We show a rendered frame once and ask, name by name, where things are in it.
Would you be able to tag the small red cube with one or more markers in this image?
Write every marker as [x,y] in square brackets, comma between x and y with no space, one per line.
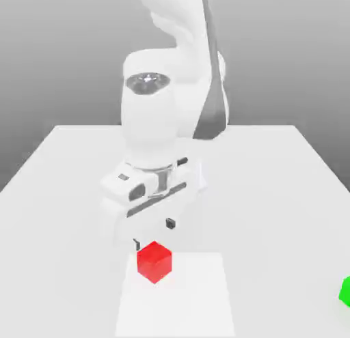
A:
[154,263]

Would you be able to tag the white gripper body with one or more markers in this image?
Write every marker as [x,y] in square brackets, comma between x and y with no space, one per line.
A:
[175,204]

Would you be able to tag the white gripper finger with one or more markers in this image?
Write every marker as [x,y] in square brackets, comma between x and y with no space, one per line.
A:
[136,244]
[170,223]

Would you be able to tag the small green cube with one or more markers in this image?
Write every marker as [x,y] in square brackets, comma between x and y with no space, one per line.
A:
[345,291]

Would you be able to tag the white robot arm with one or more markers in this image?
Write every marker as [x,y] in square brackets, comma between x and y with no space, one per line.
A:
[149,119]

